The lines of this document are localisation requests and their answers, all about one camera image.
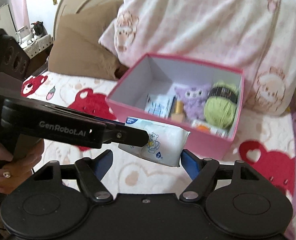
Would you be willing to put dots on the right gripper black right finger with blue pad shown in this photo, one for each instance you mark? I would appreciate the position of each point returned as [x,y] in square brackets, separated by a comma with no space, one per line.
[202,172]

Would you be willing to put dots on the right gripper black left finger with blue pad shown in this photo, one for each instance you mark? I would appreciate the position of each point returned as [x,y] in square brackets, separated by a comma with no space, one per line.
[89,175]

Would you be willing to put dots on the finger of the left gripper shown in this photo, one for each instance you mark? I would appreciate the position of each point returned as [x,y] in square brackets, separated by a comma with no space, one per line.
[125,135]
[108,122]

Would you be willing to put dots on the white pink wipes pack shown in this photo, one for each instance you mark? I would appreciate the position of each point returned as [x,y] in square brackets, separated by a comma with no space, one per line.
[165,143]

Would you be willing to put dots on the clear orange floss box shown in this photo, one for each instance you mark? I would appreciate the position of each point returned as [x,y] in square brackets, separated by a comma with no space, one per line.
[214,130]

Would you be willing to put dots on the blue tissue pack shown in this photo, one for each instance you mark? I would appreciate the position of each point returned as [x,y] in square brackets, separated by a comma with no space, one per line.
[159,105]

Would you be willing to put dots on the green yarn ball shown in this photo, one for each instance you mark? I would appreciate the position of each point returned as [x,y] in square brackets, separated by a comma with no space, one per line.
[221,105]

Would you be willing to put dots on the foundation bottle gold cap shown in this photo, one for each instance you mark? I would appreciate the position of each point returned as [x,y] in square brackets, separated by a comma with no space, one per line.
[178,114]

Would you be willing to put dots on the purple plush toy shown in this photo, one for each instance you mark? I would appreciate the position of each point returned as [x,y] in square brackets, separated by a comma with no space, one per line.
[194,99]

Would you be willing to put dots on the orange makeup sponge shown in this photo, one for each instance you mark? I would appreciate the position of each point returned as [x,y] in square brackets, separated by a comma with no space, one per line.
[203,128]

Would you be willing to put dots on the person's left hand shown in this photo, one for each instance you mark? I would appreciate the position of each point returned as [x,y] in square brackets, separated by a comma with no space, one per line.
[15,172]

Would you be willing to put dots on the pink cardboard box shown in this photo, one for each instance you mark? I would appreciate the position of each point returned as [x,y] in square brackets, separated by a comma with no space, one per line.
[156,74]

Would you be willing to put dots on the brown pillow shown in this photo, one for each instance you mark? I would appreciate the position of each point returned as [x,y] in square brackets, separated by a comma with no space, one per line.
[76,50]

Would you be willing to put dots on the bedside table with clutter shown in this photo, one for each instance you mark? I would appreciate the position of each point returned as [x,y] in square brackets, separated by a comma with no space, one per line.
[38,51]

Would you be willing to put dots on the black white plush toy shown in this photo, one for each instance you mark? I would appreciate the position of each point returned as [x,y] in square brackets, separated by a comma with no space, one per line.
[38,30]

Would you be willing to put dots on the pink puppy print pillow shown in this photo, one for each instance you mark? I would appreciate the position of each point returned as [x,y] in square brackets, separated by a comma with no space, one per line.
[257,36]

